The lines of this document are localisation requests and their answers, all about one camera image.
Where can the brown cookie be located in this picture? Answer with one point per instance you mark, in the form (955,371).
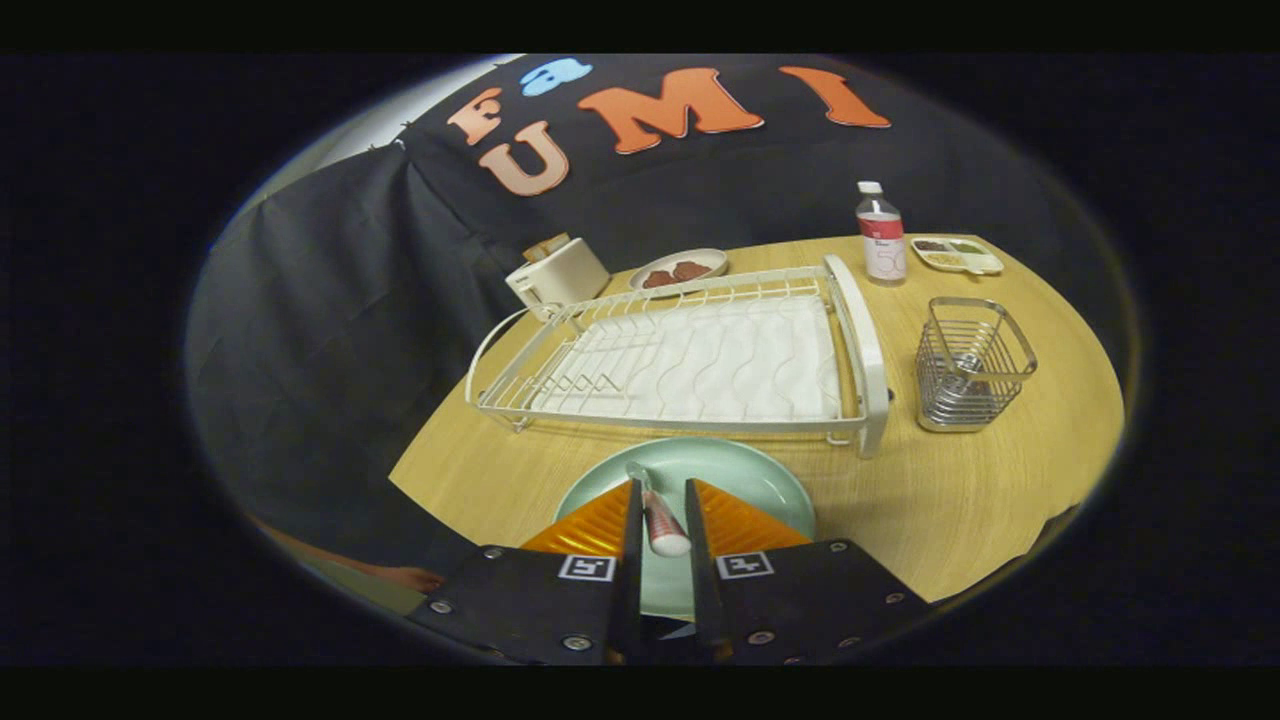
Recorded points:
(659,279)
(692,271)

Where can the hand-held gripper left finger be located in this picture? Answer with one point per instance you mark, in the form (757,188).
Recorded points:
(628,580)

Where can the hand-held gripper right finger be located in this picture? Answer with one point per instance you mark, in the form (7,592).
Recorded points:
(702,590)

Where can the white toaster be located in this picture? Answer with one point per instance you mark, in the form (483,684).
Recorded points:
(565,280)

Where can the bread slice in toaster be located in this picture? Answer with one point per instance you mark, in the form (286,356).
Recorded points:
(547,247)

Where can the clear bottle with red label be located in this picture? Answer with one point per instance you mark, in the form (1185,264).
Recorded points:
(882,245)

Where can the light green plate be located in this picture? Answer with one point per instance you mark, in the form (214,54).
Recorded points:
(740,480)

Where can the white divided tray with beans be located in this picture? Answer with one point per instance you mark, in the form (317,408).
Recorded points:
(960,260)

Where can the small white plate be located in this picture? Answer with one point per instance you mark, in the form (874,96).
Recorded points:
(715,258)

